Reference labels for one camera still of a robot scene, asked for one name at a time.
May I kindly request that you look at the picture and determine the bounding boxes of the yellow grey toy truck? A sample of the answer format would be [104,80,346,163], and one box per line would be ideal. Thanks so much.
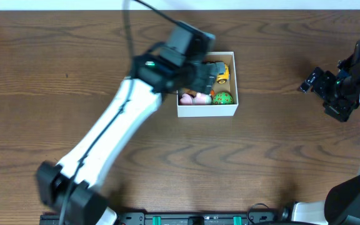
[213,61,230,84]

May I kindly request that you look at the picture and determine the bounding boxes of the pink white pig toy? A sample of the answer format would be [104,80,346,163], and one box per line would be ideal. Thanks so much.
[179,89,213,106]

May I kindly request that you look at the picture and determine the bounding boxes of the green number ball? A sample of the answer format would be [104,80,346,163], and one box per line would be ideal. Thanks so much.
[212,91,234,105]

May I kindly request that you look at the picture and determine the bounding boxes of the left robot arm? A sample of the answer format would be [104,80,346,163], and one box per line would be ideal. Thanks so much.
[36,53,224,224]

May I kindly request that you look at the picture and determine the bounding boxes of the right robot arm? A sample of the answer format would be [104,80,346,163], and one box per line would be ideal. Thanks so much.
[277,40,360,225]

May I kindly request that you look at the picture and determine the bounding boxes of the white cardboard box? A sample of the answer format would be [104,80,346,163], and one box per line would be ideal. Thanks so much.
[176,51,238,118]

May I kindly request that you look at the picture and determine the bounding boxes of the left black cable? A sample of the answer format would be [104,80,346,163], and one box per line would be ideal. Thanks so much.
[57,0,181,225]

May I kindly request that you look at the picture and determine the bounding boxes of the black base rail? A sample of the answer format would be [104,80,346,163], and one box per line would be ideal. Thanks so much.
[39,211,290,225]

